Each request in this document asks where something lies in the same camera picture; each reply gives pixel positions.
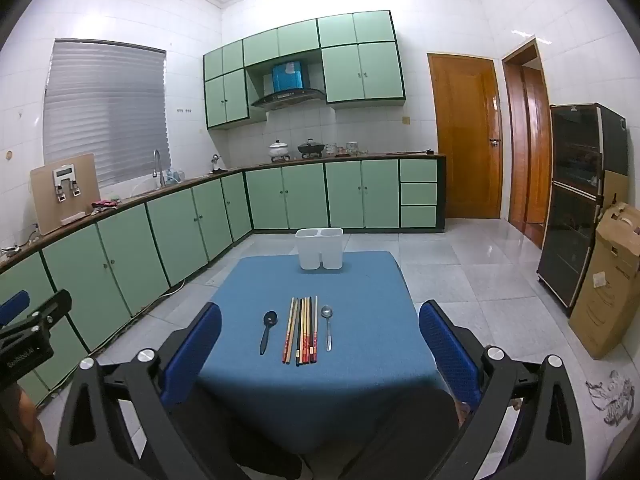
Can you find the black plastic spoon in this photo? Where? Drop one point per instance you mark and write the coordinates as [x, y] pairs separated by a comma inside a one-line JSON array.
[[269, 318]]

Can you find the closed wooden door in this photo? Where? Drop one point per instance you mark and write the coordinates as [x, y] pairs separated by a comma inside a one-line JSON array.
[[465, 135]]

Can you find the open wooden door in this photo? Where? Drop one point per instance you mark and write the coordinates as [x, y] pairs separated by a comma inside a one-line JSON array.
[[535, 160]]

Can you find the white patterned rag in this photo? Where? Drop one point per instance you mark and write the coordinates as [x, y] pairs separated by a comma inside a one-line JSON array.
[[612, 400]]

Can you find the green base cabinets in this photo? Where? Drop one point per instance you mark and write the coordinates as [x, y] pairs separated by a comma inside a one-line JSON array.
[[300, 195]]

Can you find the black range hood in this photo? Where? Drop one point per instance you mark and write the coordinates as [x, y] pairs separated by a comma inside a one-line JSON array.
[[287, 95]]

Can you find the grey window blind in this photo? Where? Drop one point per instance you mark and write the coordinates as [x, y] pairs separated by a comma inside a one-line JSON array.
[[100, 110]]

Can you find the flat cardboard sheet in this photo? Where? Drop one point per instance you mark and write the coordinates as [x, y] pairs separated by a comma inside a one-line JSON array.
[[615, 187]]

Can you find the black wok with lid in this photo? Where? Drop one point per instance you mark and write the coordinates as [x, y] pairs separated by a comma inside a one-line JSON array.
[[310, 148]]

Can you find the brown cardboard board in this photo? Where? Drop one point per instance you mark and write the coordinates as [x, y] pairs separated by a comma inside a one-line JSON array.
[[45, 205]]

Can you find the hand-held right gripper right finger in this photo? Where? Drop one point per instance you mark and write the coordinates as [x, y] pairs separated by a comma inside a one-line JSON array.
[[447, 355]]

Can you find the crumpled cloth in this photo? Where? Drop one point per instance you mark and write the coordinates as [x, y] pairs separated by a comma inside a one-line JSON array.
[[105, 204]]

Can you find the metal kitchen faucet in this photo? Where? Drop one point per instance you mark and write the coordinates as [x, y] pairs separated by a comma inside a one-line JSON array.
[[156, 157]]

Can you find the person's left hand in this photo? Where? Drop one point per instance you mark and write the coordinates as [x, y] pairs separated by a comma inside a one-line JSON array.
[[32, 440]]

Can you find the brown cardboard box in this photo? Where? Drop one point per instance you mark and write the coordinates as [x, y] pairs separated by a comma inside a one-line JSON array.
[[610, 285]]

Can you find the black glass-front cabinet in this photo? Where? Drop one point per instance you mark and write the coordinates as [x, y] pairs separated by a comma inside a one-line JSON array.
[[575, 210]]

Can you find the small kettle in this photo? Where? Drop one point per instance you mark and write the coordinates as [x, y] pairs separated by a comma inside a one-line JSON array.
[[216, 162]]

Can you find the gas stove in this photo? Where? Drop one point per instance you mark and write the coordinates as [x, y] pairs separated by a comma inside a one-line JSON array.
[[295, 159]]

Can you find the white cooking pot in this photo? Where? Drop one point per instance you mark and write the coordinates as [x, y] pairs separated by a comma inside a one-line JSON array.
[[278, 150]]

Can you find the dish soap bottles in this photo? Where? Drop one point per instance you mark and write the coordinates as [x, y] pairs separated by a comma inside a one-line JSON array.
[[175, 175]]

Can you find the green wall cabinets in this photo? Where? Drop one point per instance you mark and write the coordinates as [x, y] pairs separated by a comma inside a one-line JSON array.
[[350, 70]]

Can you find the red-tipped utensil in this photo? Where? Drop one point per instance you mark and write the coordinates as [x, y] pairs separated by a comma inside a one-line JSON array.
[[300, 330]]

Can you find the blue tablecloth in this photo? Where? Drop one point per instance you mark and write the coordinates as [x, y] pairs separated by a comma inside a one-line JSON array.
[[350, 320]]

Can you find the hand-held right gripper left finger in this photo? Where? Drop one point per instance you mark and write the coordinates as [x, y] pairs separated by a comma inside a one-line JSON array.
[[192, 355]]

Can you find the white plastic utensil holder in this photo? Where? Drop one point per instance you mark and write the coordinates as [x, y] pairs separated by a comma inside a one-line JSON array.
[[318, 252]]

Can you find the white device on board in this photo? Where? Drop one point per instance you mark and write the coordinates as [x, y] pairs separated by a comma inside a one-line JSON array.
[[65, 175]]

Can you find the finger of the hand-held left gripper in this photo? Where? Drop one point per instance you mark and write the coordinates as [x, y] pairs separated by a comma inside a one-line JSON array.
[[47, 312]]

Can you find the metal spoon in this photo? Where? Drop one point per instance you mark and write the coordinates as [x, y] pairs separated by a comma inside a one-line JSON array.
[[326, 311]]

